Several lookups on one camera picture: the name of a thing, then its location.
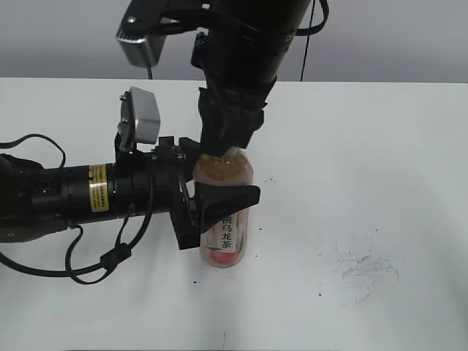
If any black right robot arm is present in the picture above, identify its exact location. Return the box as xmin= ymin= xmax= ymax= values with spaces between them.
xmin=191 ymin=1 xmax=309 ymax=156

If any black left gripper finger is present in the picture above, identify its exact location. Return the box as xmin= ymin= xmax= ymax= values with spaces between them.
xmin=178 ymin=137 xmax=201 ymax=181
xmin=195 ymin=182 xmax=260 ymax=233

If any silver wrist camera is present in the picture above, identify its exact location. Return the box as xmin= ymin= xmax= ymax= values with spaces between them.
xmin=117 ymin=86 xmax=161 ymax=152
xmin=116 ymin=0 xmax=173 ymax=68

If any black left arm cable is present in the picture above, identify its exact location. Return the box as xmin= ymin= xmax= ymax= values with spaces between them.
xmin=0 ymin=134 xmax=153 ymax=284

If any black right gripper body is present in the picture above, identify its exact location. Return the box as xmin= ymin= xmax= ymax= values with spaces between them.
xmin=198 ymin=69 xmax=274 ymax=121

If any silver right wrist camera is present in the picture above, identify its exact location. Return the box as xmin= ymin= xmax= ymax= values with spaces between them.
xmin=116 ymin=0 xmax=173 ymax=68

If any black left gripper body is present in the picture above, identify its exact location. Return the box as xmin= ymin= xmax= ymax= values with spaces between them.
xmin=112 ymin=136 xmax=200 ymax=250

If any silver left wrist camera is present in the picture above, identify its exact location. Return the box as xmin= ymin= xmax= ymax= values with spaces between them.
xmin=117 ymin=86 xmax=161 ymax=152

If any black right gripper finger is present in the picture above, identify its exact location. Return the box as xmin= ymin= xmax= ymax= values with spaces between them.
xmin=200 ymin=108 xmax=230 ymax=156
xmin=223 ymin=113 xmax=260 ymax=148

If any peach oolong tea bottle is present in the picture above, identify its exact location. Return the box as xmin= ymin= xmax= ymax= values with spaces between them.
xmin=194 ymin=148 xmax=253 ymax=268

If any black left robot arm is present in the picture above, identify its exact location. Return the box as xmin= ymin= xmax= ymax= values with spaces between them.
xmin=1 ymin=137 xmax=260 ymax=250

